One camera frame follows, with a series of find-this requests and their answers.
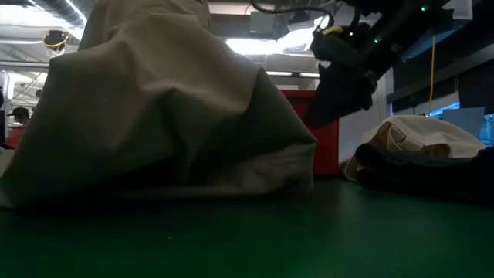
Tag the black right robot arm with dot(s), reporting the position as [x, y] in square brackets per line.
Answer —
[405, 27]

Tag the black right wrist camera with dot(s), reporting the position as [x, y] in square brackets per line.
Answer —
[335, 46]

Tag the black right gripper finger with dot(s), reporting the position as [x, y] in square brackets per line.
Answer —
[332, 108]
[317, 94]

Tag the person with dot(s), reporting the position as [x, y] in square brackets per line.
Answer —
[18, 115]

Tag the red plastic bin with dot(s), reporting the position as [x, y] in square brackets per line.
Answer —
[328, 154]
[15, 137]

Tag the green table mat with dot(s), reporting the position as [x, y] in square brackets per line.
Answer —
[247, 239]

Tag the black shorts with logo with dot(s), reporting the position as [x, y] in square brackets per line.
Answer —
[424, 177]

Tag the cream white garment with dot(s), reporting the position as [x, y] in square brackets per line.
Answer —
[424, 135]

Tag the grey monitor panel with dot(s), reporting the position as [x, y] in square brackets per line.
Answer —
[463, 121]

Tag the khaki shorts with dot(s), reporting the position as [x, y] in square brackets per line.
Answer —
[135, 116]

